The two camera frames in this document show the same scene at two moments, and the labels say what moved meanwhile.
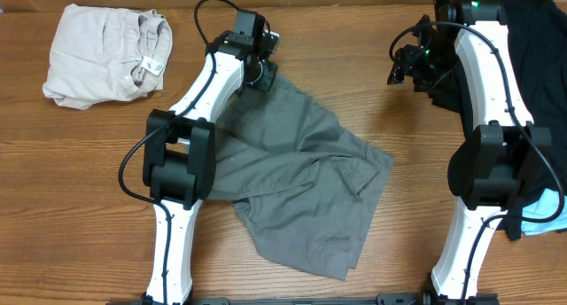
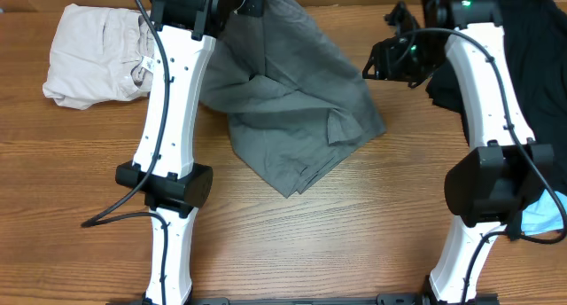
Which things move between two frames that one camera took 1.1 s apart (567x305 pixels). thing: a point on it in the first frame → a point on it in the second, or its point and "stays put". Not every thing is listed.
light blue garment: (547, 206) stays put
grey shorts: (306, 183) → (294, 97)
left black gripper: (267, 80) → (256, 6)
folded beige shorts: (101, 55) stays put
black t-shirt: (537, 31) stays put
